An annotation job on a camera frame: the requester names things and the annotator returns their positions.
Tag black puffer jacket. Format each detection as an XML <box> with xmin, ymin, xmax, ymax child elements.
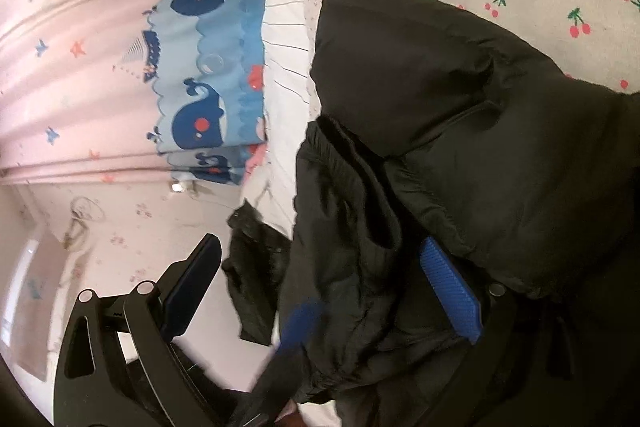
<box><xmin>278</xmin><ymin>0</ymin><xmax>639</xmax><ymax>426</ymax></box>

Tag black garment by headboard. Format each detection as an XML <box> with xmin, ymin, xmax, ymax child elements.
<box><xmin>221</xmin><ymin>200</ymin><xmax>291</xmax><ymax>346</ymax></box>

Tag whale print curtain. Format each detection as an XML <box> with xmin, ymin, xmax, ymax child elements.
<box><xmin>1</xmin><ymin>0</ymin><xmax>266</xmax><ymax>185</ymax></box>

